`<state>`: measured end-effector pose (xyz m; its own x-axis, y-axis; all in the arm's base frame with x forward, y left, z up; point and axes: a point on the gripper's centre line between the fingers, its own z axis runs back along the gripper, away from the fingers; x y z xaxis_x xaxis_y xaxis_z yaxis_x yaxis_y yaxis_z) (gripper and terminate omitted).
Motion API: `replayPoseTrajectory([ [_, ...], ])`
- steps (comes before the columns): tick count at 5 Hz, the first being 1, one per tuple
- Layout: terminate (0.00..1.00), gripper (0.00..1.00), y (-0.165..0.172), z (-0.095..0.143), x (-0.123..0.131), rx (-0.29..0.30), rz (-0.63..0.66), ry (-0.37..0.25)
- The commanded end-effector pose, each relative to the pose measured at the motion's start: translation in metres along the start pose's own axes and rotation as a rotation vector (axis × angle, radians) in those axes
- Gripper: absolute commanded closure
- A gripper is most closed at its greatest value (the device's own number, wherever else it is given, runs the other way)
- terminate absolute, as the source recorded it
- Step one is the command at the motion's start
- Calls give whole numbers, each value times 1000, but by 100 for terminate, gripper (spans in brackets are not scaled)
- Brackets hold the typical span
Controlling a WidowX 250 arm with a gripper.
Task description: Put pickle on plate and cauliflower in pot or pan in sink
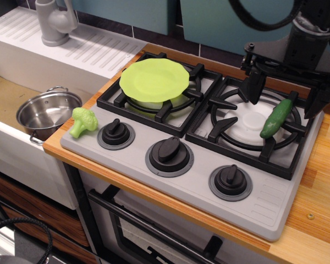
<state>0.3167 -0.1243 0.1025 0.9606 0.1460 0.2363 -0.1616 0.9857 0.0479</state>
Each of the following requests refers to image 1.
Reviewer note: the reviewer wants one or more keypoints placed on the stainless steel pot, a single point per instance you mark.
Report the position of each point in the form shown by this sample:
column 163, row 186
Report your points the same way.
column 45, row 113

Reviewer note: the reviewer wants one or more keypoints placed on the light green toy cauliflower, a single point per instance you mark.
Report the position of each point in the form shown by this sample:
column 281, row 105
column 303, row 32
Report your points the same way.
column 84, row 119

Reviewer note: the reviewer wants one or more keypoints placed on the dark green toy pickle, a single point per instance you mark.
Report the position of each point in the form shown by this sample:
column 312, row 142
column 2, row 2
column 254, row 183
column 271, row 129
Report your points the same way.
column 276, row 119

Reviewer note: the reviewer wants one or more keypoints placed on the grey toy faucet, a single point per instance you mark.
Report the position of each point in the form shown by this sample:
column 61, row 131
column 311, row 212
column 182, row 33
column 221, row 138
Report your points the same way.
column 55, row 24

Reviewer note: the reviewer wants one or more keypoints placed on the black left stove knob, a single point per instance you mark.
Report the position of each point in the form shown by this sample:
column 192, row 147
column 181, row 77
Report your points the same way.
column 116, row 135

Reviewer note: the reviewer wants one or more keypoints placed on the black middle stove knob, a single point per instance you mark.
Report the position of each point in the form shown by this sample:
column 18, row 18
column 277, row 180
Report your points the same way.
column 169, row 158

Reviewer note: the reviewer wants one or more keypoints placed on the black burner grate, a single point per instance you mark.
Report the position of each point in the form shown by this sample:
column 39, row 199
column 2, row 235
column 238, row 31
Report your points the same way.
column 172, row 117
column 230, row 125

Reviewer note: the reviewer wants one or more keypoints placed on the toy oven door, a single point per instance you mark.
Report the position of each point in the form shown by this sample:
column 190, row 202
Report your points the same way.
column 150, row 234

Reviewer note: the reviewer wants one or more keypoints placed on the black stove knob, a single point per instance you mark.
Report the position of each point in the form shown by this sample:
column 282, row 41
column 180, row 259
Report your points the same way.
column 230, row 183
column 169, row 158
column 116, row 135

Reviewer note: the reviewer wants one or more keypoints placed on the black left burner grate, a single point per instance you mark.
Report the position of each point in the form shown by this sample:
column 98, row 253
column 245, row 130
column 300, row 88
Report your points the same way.
column 172, row 117

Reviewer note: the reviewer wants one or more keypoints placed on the white toy sink unit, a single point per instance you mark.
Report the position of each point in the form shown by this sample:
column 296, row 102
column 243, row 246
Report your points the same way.
column 84, row 64

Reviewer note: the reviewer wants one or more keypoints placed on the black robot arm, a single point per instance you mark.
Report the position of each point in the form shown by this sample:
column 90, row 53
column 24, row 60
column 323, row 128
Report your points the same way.
column 308, row 14

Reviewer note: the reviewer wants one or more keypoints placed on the black right stove knob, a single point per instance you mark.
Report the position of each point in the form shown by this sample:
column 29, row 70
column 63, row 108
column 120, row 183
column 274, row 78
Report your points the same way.
column 230, row 183

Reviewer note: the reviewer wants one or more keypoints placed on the lime green plastic plate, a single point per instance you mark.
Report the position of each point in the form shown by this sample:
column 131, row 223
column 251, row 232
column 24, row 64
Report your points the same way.
column 154, row 80

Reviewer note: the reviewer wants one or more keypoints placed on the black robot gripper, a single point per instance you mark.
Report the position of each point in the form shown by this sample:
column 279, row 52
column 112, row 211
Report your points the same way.
column 301, row 57

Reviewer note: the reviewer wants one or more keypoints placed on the grey toy stove top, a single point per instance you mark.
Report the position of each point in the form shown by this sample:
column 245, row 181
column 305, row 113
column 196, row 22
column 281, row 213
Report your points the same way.
column 264, row 212

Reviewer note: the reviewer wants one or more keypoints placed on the black right burner grate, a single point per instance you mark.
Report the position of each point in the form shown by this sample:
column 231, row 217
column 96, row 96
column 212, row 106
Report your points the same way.
column 230, row 125

